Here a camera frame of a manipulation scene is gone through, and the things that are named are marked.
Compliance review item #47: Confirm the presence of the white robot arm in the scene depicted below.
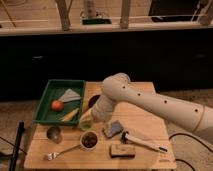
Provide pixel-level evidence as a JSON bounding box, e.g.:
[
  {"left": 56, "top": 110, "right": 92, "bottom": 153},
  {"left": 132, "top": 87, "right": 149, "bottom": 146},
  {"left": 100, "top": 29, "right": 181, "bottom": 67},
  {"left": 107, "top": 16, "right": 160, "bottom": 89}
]
[{"left": 91, "top": 73, "right": 213, "bottom": 144}]

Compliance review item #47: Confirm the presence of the brown rectangular sponge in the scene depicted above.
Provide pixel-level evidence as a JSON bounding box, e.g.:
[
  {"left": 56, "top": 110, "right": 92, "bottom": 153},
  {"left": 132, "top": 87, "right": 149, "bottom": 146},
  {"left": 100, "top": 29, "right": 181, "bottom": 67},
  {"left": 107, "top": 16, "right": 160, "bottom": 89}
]
[{"left": 109, "top": 144, "right": 136, "bottom": 158}]

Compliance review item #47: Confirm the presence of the yellow corn cob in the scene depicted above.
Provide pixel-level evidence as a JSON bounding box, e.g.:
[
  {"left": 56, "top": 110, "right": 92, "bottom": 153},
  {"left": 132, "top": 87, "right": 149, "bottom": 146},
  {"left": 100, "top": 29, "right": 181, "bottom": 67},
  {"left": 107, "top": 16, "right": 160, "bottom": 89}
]
[{"left": 62, "top": 108, "right": 79, "bottom": 122}]

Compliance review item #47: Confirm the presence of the orange tomato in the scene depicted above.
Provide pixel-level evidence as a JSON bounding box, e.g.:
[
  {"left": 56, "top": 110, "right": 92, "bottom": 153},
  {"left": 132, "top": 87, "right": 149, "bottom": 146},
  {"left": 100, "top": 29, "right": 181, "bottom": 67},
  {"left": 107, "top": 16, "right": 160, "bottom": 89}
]
[{"left": 51, "top": 100, "right": 64, "bottom": 112}]

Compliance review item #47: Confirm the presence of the white cup with grapes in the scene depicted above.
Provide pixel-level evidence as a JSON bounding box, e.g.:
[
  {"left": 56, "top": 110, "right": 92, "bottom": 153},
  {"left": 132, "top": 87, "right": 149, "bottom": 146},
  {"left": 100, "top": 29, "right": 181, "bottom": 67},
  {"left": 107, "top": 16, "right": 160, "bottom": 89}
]
[{"left": 80, "top": 131, "right": 98, "bottom": 150}]

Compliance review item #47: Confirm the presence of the black cable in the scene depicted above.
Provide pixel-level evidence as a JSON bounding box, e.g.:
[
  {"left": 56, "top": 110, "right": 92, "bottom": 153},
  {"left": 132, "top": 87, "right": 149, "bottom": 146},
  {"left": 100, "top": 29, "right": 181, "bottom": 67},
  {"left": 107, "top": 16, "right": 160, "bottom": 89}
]
[{"left": 168, "top": 132, "right": 213, "bottom": 171}]

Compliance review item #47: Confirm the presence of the green plastic tray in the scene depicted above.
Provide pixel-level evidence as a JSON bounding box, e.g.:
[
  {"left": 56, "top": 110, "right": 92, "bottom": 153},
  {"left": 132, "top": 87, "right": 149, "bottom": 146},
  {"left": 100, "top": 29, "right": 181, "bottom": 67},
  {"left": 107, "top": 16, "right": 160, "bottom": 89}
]
[{"left": 33, "top": 79, "right": 85, "bottom": 126}]

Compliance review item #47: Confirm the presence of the wooden shelf rail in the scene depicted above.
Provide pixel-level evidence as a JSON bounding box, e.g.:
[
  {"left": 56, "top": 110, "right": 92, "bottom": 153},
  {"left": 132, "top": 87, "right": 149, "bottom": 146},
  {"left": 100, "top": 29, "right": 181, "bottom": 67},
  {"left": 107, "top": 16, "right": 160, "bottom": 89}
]
[{"left": 0, "top": 21, "right": 213, "bottom": 36}]

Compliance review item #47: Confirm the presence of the dark round bowl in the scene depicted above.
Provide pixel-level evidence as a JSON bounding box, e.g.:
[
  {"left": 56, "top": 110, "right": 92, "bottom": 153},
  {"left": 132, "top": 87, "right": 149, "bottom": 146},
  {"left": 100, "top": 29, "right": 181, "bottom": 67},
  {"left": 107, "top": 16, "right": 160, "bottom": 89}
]
[{"left": 47, "top": 127, "right": 62, "bottom": 144}]

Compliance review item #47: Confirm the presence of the metal fork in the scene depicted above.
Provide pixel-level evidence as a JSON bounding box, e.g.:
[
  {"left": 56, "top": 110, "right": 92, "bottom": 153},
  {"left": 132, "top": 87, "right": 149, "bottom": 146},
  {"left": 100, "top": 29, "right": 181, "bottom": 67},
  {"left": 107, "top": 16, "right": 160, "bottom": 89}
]
[{"left": 44, "top": 145, "right": 81, "bottom": 161}]

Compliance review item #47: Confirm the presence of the grey folded cloth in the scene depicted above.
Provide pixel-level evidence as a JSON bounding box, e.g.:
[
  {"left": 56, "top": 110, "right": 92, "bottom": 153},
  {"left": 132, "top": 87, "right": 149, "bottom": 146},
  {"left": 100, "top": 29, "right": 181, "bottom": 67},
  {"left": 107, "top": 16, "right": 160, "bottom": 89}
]
[{"left": 59, "top": 89, "right": 81, "bottom": 102}]

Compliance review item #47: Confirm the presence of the black pole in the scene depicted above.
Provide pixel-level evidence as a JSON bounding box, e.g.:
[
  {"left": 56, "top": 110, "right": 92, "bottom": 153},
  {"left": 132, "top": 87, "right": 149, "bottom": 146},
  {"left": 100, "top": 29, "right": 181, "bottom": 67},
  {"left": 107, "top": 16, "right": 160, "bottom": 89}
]
[{"left": 9, "top": 122, "right": 25, "bottom": 171}]

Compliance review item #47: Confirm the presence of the dark brown plate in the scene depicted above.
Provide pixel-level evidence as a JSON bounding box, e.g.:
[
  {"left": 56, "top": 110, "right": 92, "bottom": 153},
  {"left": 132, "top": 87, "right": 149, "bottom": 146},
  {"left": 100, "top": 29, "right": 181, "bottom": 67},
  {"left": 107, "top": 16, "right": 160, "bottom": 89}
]
[{"left": 88, "top": 94, "right": 100, "bottom": 108}]

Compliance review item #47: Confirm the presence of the green paper cup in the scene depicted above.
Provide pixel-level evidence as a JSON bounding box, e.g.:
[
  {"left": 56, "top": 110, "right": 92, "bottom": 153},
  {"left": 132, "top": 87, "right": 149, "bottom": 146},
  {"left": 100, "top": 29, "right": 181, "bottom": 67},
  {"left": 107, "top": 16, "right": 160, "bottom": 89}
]
[{"left": 79, "top": 117, "right": 93, "bottom": 131}]

